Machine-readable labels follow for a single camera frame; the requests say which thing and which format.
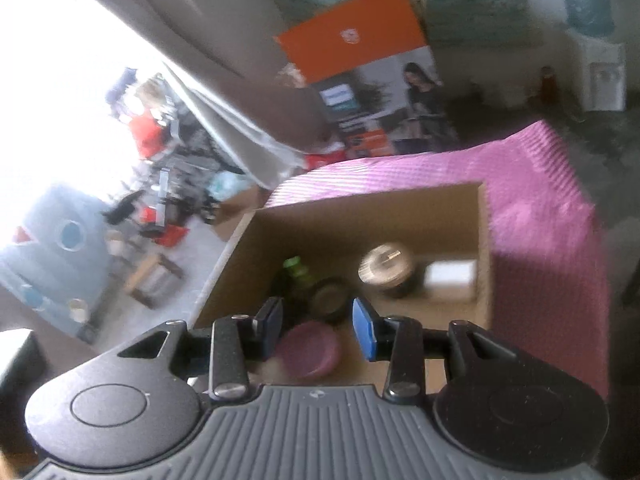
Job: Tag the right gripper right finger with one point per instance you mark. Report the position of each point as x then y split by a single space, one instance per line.
396 340

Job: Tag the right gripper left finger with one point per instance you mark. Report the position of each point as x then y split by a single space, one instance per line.
237 339

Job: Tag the gold lid dark jar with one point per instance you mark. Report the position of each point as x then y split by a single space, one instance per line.
390 269

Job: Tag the pink plastic bowl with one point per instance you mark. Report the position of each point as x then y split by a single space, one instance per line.
309 351

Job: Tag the green capped dark bottle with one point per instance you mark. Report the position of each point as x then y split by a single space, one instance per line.
293 279

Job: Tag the brown cardboard box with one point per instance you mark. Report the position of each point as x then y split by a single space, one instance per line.
332 236

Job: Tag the small wooden stool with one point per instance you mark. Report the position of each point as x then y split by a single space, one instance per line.
150 265

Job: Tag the small open cardboard box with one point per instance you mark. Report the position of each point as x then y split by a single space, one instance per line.
230 212

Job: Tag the pink checkered tablecloth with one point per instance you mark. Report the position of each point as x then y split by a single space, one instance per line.
551 291

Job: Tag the folded wheelchair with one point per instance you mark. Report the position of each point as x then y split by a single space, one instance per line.
177 182

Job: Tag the blue patterned blanket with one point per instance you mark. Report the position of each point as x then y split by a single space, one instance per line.
58 263

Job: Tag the orange Philips product box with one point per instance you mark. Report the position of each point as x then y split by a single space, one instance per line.
375 75

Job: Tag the grey curtain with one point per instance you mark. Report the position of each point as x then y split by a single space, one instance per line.
221 59

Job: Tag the white water dispenser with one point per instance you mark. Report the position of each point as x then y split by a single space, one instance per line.
599 80

